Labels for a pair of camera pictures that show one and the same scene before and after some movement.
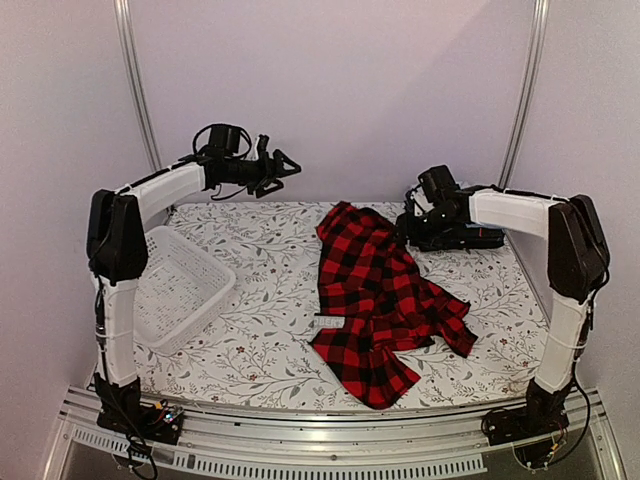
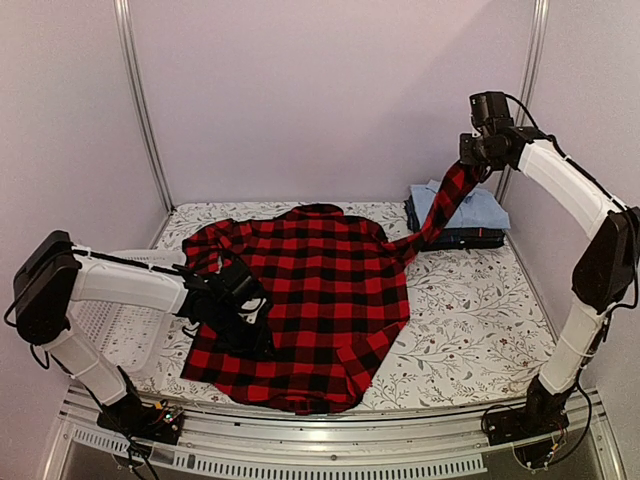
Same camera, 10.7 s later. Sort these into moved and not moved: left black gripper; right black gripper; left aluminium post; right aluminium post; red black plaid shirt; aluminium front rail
Moved: red black plaid shirt; left black gripper; right black gripper
Not moved: right aluminium post; left aluminium post; aluminium front rail
